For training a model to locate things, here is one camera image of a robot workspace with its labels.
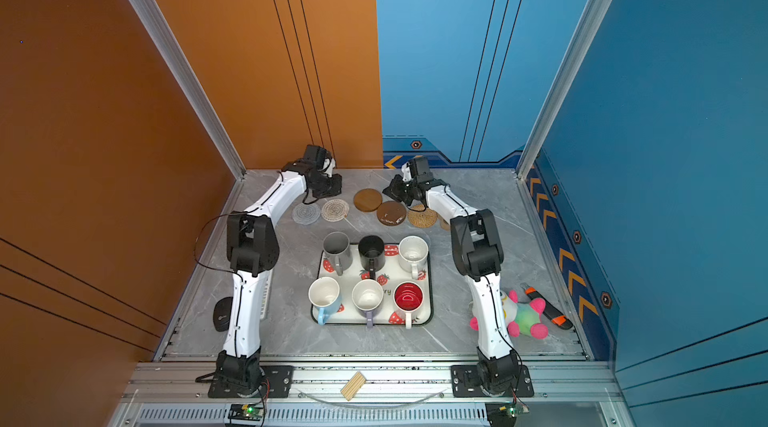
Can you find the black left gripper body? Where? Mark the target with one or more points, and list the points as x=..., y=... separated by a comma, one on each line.
x=327, y=187

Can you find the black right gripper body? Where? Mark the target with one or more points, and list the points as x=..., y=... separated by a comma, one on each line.
x=404, y=191

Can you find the rattan woven round coaster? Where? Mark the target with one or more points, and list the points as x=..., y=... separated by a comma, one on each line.
x=423, y=219

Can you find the dark brown wooden round coaster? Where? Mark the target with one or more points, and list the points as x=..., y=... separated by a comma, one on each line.
x=391, y=213

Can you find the blue woven round coaster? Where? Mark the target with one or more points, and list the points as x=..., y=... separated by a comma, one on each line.
x=306, y=214

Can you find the light brown wooden round coaster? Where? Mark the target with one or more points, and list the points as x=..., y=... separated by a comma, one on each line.
x=367, y=200

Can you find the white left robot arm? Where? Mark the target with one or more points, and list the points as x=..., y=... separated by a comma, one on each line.
x=252, y=249

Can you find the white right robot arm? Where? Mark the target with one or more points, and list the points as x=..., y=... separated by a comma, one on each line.
x=478, y=256

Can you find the grey metal mug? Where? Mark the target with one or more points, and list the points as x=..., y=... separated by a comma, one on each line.
x=337, y=256

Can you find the black mug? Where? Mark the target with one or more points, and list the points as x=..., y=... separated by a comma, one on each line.
x=371, y=251

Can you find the red inside white mug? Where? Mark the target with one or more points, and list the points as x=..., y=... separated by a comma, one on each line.
x=408, y=299

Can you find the white strawberry pattern tray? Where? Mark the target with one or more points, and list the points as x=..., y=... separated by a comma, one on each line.
x=389, y=277

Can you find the white calculator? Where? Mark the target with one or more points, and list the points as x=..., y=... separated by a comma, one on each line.
x=265, y=293

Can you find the black computer mouse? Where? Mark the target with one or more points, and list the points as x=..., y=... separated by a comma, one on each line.
x=221, y=315

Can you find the colourful plush toy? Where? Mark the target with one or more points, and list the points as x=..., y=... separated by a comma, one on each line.
x=518, y=318

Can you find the black orange utility knife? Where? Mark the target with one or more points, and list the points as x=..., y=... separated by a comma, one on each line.
x=551, y=312

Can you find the small wooden block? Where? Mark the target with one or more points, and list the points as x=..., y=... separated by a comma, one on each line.
x=353, y=386

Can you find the green circuit board left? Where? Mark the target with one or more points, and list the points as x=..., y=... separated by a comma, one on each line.
x=249, y=414

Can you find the circuit board right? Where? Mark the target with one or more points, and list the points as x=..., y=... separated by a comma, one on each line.
x=505, y=414

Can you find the white mug blue handle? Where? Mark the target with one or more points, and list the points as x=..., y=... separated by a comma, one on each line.
x=325, y=296

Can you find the white mug purple handle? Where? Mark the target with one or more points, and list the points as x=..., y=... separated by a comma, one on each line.
x=367, y=297

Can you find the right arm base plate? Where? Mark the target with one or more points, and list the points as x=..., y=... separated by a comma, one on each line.
x=466, y=381

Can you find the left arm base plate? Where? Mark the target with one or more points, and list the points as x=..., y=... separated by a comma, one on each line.
x=275, y=382

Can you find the aluminium front rail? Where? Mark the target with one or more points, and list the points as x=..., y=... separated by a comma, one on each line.
x=389, y=381

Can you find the aluminium corner post left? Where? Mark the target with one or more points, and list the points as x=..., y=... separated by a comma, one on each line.
x=161, y=34

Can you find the aluminium corner post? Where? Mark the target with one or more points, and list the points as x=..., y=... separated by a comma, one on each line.
x=583, y=36
x=161, y=34

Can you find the aluminium corner post right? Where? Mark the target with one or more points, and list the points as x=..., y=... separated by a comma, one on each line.
x=583, y=36

